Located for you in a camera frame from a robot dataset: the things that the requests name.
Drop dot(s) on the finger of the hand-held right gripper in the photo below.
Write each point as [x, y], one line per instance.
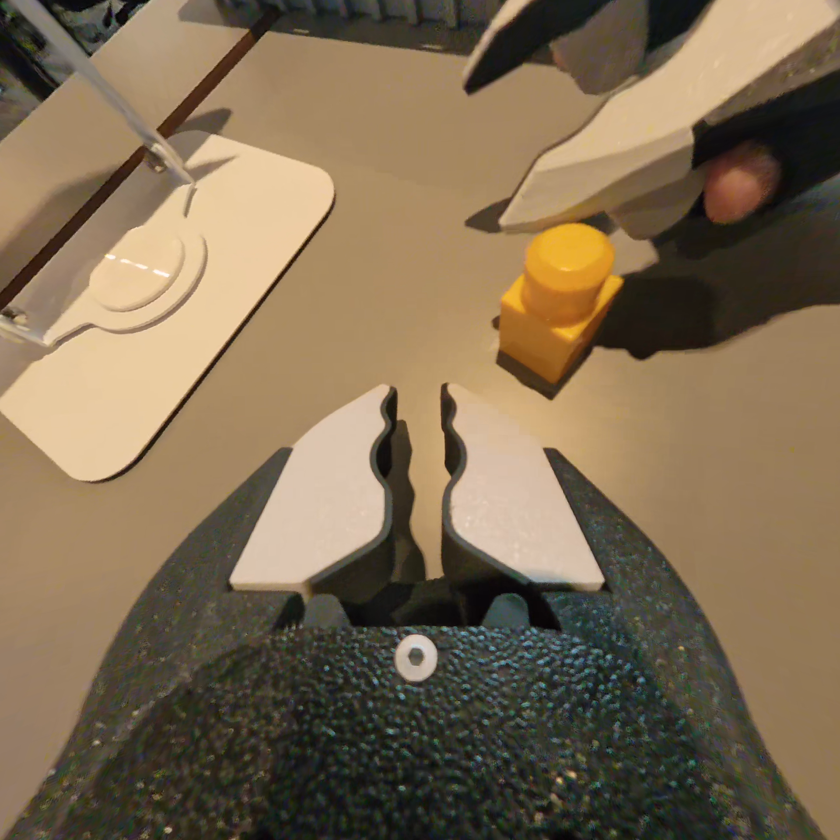
[643, 138]
[492, 49]

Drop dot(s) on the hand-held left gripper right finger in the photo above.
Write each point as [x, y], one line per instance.
[518, 518]

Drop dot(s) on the yellow one-stud mega block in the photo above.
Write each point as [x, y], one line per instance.
[558, 315]

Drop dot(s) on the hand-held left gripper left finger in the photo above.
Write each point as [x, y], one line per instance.
[315, 512]

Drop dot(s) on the person's right hand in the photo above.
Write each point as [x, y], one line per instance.
[741, 184]

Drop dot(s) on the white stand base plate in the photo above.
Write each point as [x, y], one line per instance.
[197, 295]

